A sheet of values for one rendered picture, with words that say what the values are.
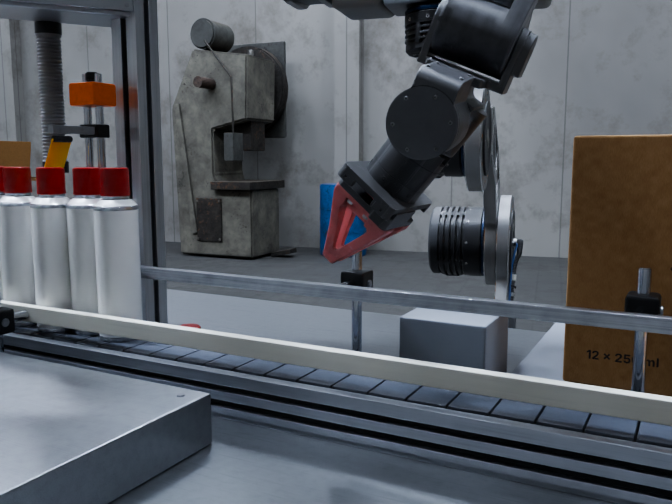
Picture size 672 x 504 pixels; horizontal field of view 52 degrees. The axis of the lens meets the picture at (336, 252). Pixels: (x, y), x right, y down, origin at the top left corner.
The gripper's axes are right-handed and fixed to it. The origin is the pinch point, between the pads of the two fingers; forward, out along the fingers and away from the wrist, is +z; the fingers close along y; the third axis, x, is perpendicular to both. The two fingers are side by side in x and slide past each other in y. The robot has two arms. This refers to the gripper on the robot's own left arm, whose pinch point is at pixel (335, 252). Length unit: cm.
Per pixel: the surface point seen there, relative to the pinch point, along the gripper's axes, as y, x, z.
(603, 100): -729, -88, -10
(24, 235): 1.5, -33.1, 28.9
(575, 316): -3.0, 20.3, -11.1
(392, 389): 2.6, 13.6, 4.6
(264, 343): 4.5, 1.5, 10.6
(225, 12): -652, -490, 181
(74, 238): 1.9, -26.1, 22.7
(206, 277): -3.2, -11.3, 15.7
